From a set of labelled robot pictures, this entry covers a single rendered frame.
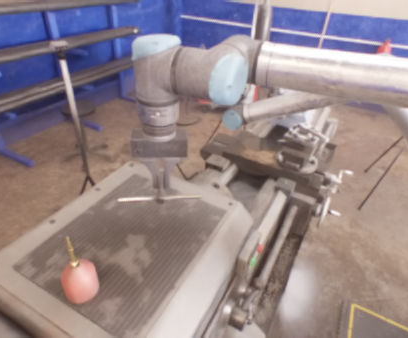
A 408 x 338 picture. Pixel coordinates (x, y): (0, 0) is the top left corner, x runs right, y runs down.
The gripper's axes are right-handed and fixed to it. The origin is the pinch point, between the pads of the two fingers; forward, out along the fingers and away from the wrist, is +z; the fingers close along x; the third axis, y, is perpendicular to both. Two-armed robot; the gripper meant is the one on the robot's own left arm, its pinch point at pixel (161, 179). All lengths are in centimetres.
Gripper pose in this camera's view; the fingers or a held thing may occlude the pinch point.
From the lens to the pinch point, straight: 76.6
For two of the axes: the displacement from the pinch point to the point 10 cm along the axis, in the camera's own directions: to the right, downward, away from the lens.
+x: 9.9, -0.1, 1.1
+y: 1.0, 5.8, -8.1
